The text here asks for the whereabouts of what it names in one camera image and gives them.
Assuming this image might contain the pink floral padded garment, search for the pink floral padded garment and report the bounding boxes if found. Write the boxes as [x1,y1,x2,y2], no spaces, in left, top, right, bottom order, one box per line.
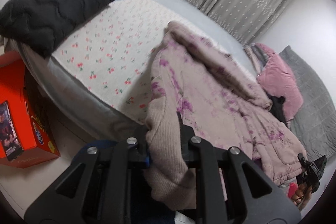
[145,21,306,210]

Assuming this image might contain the grey bed frame edge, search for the grey bed frame edge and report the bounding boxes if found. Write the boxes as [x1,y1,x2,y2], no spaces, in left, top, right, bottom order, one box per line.
[1,38,140,141]

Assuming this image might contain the pink velvet folded clothes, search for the pink velvet folded clothes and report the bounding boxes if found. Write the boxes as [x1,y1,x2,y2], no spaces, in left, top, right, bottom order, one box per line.
[244,43,303,123]

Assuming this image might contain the person's right hand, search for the person's right hand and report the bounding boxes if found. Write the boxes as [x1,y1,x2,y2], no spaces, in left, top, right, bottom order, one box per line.
[291,184,312,211]

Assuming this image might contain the white cherry print sheet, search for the white cherry print sheet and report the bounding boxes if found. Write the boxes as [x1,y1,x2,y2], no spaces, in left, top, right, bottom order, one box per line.
[51,0,237,126]

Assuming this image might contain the orange cardboard box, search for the orange cardboard box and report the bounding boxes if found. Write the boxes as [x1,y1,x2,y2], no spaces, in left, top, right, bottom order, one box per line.
[1,51,60,168]

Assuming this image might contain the grey quilted blanket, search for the grey quilted blanket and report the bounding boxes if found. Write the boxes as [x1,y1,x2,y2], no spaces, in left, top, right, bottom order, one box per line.
[280,46,335,160]

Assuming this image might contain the black knitted sweater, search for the black knitted sweater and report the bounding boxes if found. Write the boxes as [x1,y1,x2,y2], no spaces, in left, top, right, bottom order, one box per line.
[1,0,115,58]

